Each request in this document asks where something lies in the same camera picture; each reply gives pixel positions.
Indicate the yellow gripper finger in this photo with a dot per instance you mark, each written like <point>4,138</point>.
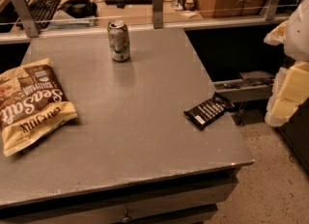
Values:
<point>277,35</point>
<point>290,89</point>

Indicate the brown sea salt chip bag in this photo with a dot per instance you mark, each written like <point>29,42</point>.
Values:
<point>32,104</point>

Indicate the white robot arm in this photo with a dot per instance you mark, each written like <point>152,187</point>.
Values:
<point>296,44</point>

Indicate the black rxbar chocolate bar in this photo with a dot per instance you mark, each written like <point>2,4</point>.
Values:
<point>208,111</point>

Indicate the silver soda can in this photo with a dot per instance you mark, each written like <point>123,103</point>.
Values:
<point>118,40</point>

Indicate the black headphones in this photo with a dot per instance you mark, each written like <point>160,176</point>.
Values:
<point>79,8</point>

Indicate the black computer keyboard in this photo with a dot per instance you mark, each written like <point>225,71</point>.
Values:
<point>43,11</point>

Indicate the grey drawer cabinet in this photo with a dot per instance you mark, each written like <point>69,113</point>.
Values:
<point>187,200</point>

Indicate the metal divider bracket middle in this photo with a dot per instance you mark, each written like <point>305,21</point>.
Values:
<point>158,14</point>

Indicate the metal divider bracket left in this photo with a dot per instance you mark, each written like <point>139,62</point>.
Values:
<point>30,26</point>

